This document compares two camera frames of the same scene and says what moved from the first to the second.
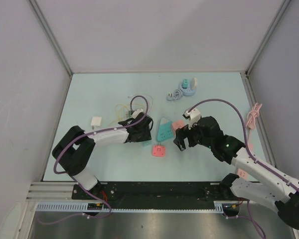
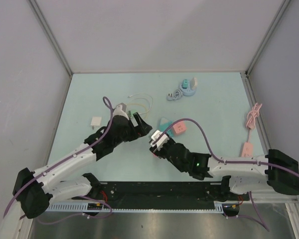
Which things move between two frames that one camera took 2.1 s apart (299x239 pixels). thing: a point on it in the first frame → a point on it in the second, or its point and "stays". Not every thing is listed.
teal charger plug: (185, 83) stays
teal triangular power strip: (165, 130) stays
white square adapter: (193, 83) stays
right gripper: (182, 134) → (159, 153)
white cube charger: (96, 121) stays
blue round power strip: (188, 87) → (179, 93)
